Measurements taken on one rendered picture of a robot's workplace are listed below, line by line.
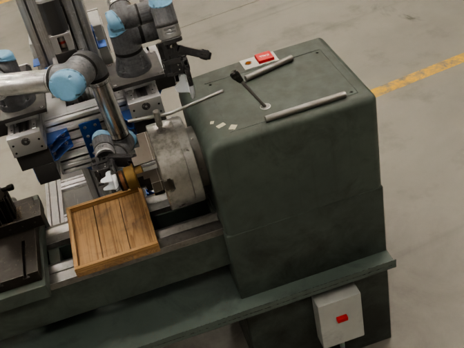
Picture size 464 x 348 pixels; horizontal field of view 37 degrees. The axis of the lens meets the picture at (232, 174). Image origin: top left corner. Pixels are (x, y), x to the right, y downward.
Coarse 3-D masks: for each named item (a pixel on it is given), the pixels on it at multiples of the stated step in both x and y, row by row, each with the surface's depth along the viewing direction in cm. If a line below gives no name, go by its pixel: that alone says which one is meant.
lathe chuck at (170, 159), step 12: (168, 120) 243; (156, 132) 238; (168, 132) 237; (156, 144) 234; (168, 144) 234; (156, 156) 233; (168, 156) 233; (180, 156) 233; (168, 168) 233; (180, 168) 233; (180, 180) 234; (168, 192) 235; (180, 192) 237; (192, 192) 238; (180, 204) 242
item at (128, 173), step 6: (126, 168) 244; (132, 168) 243; (138, 168) 244; (120, 174) 243; (126, 174) 243; (132, 174) 243; (120, 180) 243; (126, 180) 242; (132, 180) 243; (120, 186) 243; (126, 186) 244; (132, 186) 244; (138, 186) 245
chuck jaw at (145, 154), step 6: (144, 132) 246; (138, 138) 246; (144, 138) 246; (144, 144) 246; (150, 144) 246; (138, 150) 246; (144, 150) 246; (150, 150) 246; (138, 156) 246; (144, 156) 246; (150, 156) 246; (138, 162) 245; (144, 162) 246
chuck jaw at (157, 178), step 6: (156, 168) 243; (138, 174) 243; (144, 174) 242; (150, 174) 241; (156, 174) 240; (138, 180) 241; (144, 180) 238; (150, 180) 239; (156, 180) 235; (162, 180) 235; (168, 180) 234; (150, 186) 240; (156, 186) 235; (162, 186) 236; (168, 186) 235; (174, 186) 235
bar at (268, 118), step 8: (328, 96) 229; (336, 96) 228; (344, 96) 229; (304, 104) 227; (312, 104) 227; (320, 104) 228; (280, 112) 226; (288, 112) 226; (296, 112) 227; (272, 120) 226
